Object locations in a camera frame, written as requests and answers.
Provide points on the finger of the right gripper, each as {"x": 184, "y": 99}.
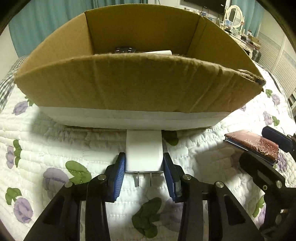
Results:
{"x": 262, "y": 173}
{"x": 285, "y": 143}

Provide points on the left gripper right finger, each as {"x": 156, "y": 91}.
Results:
{"x": 185, "y": 188}

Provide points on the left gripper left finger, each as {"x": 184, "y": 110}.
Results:
{"x": 104, "y": 188}

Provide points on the red patterned wallet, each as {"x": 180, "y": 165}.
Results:
{"x": 249, "y": 141}

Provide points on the white plug adapter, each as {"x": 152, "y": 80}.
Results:
{"x": 144, "y": 152}

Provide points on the white 66W charger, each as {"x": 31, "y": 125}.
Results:
{"x": 163, "y": 52}

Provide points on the black remote control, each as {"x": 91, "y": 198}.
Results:
{"x": 120, "y": 50}

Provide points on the floral white quilt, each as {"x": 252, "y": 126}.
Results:
{"x": 39, "y": 155}

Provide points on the white dressing table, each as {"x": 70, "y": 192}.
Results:
{"x": 249, "y": 43}

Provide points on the brown cardboard box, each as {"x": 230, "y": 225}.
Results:
{"x": 75, "y": 78}

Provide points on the teal right curtain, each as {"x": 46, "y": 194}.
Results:
{"x": 253, "y": 13}

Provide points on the teal curtain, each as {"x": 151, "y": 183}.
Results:
{"x": 40, "y": 18}
{"x": 253, "y": 13}

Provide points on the white oval mirror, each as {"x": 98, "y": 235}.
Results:
{"x": 234, "y": 17}

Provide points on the grey checked bedsheet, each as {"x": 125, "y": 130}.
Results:
{"x": 8, "y": 83}

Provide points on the black wall television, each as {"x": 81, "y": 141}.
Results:
{"x": 218, "y": 6}

